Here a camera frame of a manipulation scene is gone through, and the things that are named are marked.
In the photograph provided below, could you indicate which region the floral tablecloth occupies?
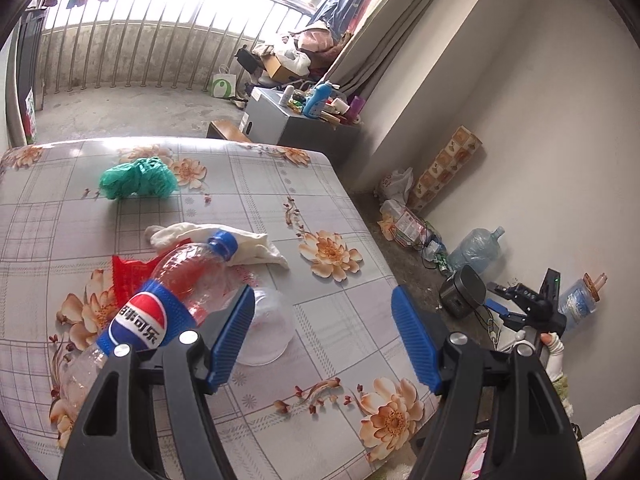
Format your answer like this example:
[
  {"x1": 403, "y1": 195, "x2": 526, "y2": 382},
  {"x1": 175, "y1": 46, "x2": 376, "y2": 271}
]
[{"x1": 0, "y1": 140, "x2": 441, "y2": 480}]

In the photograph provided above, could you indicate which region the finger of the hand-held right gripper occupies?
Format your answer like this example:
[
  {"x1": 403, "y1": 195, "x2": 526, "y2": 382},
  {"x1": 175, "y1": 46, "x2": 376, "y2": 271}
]
[
  {"x1": 486, "y1": 281, "x2": 531, "y2": 306},
  {"x1": 482, "y1": 299, "x2": 531, "y2": 332}
]

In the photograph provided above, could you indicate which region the green plastic bag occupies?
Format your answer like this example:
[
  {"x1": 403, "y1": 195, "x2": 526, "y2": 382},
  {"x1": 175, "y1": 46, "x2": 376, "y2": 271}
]
[{"x1": 99, "y1": 156, "x2": 178, "y2": 201}]

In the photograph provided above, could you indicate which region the grey curtain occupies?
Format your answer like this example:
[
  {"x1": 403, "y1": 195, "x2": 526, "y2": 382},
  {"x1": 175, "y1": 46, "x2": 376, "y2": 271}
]
[{"x1": 332, "y1": 0, "x2": 506, "y2": 106}]

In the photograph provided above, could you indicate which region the person's right forearm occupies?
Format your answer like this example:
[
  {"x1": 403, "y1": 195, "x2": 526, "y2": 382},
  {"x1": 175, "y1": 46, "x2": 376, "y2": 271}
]
[{"x1": 545, "y1": 346, "x2": 569, "y2": 387}]

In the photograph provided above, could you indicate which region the red packet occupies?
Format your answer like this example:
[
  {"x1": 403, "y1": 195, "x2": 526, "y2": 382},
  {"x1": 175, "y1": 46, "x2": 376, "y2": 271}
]
[{"x1": 111, "y1": 237, "x2": 201, "y2": 311}]

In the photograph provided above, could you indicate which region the tile-patterned roll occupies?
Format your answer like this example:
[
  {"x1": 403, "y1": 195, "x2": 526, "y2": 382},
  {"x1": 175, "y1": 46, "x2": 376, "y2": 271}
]
[{"x1": 406, "y1": 125, "x2": 483, "y2": 213}]

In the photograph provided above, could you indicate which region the black metal gate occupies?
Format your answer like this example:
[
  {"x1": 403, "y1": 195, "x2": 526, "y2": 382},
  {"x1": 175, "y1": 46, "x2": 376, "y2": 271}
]
[{"x1": 17, "y1": 7, "x2": 46, "y2": 111}]

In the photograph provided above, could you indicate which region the black rice cooker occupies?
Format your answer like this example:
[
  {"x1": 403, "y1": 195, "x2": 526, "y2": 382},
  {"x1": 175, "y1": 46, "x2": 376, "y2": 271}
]
[{"x1": 439, "y1": 264, "x2": 487, "y2": 320}]

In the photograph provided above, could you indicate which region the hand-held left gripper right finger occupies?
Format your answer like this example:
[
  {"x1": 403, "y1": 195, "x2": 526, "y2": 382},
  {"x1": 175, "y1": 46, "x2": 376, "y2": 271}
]
[{"x1": 390, "y1": 285, "x2": 587, "y2": 480}]

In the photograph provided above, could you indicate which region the clear plastic cola bottle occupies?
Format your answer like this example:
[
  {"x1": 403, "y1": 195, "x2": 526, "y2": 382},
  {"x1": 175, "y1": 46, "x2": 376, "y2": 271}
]
[{"x1": 60, "y1": 229, "x2": 241, "y2": 413}]

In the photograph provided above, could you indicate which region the clear plastic bowl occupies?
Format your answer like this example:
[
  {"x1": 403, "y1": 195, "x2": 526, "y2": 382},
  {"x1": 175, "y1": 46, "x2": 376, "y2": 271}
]
[{"x1": 235, "y1": 285, "x2": 297, "y2": 366}]

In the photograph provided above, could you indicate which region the white plastic bag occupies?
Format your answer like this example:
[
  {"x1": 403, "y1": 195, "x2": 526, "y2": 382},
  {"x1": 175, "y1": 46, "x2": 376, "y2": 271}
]
[{"x1": 376, "y1": 167, "x2": 415, "y2": 201}]

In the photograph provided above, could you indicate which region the white and green paper bag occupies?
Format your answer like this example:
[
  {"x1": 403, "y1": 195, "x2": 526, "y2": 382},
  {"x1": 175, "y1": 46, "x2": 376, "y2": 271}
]
[{"x1": 211, "y1": 64, "x2": 238, "y2": 99}]

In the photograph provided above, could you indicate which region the pink cloth pile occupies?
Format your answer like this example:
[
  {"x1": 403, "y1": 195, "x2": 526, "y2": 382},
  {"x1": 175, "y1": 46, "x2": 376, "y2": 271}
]
[{"x1": 295, "y1": 22, "x2": 346, "y2": 53}]

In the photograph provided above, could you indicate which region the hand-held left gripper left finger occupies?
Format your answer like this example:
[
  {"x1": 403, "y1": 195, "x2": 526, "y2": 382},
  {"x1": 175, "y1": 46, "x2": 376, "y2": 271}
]
[{"x1": 57, "y1": 284, "x2": 257, "y2": 480}]

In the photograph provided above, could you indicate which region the white cloth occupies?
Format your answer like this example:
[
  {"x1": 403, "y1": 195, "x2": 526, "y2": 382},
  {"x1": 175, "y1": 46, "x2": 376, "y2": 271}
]
[{"x1": 144, "y1": 221, "x2": 290, "y2": 270}]

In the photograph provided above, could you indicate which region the cardboard box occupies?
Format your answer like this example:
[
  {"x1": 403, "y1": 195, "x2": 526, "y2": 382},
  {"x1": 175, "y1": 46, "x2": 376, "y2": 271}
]
[{"x1": 262, "y1": 54, "x2": 296, "y2": 81}]

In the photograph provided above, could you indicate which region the metal balcony railing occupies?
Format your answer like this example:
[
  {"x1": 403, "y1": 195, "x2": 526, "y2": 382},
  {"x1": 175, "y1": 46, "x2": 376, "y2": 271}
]
[{"x1": 20, "y1": 0, "x2": 321, "y2": 93}]

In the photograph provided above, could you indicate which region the large water jug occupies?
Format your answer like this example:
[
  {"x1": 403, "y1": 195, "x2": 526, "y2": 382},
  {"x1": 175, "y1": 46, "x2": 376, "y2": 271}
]
[{"x1": 446, "y1": 226, "x2": 506, "y2": 273}]

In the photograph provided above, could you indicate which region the wooden stool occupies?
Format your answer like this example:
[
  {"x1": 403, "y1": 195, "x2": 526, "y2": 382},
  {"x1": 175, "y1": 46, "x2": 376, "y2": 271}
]
[{"x1": 206, "y1": 120, "x2": 253, "y2": 143}]

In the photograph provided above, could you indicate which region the white fluffy towel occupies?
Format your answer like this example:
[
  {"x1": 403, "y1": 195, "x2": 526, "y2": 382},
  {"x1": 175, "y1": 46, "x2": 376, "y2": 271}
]
[{"x1": 577, "y1": 405, "x2": 640, "y2": 480}]

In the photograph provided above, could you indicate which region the black chair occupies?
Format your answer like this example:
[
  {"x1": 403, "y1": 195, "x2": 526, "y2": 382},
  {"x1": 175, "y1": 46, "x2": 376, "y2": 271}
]
[{"x1": 237, "y1": 47, "x2": 263, "y2": 86}]

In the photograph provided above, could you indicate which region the grey cabinet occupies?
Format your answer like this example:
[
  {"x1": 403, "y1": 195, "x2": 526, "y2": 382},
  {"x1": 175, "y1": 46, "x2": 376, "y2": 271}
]
[{"x1": 240, "y1": 86, "x2": 361, "y2": 153}]

